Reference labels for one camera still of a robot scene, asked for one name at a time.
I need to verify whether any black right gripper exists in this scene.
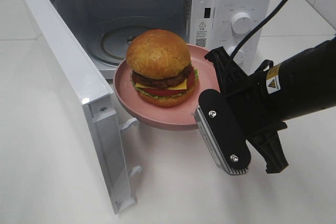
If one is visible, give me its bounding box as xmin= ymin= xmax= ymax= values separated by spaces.
xmin=205 ymin=47 xmax=288 ymax=174

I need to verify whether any pink round plate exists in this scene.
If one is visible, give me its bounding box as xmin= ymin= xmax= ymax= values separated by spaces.
xmin=113 ymin=45 xmax=219 ymax=131

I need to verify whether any burger with sesame-free bun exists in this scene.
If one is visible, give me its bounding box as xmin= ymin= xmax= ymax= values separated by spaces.
xmin=125 ymin=29 xmax=198 ymax=108

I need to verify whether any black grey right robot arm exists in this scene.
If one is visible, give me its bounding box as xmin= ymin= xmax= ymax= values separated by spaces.
xmin=195 ymin=40 xmax=335 ymax=175

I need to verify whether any lower white timer knob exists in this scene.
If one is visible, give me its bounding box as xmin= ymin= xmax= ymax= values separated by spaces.
xmin=226 ymin=46 xmax=246 ymax=65

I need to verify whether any upper white power knob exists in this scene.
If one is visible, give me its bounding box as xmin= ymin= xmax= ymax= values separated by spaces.
xmin=230 ymin=12 xmax=253 ymax=35

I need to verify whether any white warning label sticker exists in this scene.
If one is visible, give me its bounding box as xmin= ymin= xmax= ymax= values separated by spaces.
xmin=195 ymin=19 xmax=210 ymax=48

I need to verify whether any glass microwave turntable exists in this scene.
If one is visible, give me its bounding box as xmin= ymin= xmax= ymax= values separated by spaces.
xmin=88 ymin=16 xmax=158 ymax=68

